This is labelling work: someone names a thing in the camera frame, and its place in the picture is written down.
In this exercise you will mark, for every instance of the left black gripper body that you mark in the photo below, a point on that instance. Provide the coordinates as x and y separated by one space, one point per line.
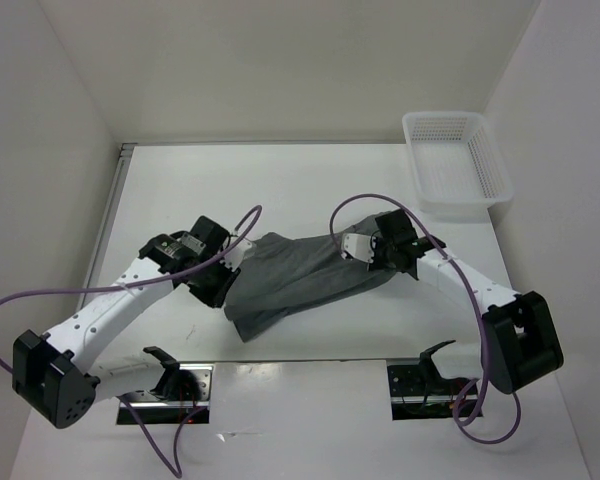
212 283

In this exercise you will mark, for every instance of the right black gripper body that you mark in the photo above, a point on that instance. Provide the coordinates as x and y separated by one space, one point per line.
383 257

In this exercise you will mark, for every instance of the grey shorts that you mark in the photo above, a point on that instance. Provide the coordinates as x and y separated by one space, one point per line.
288 276

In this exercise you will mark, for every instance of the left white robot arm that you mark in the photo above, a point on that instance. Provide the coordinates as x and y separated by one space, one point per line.
59 374

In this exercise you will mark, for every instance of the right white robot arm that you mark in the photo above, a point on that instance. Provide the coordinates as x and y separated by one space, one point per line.
518 340

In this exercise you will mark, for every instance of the white plastic basket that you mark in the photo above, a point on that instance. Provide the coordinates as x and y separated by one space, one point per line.
457 166

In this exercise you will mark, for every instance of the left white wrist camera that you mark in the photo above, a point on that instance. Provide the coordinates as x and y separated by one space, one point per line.
241 250

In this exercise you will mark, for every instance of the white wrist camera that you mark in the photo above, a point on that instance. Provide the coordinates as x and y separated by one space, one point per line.
241 250
358 247

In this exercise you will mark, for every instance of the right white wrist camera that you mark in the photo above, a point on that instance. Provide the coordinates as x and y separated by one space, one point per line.
358 247

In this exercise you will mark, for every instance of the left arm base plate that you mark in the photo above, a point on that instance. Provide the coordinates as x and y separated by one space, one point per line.
191 394

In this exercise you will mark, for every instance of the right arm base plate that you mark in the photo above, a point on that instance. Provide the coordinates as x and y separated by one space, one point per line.
414 397

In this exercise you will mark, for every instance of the aluminium table edge rail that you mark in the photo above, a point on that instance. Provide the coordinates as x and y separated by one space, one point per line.
108 217

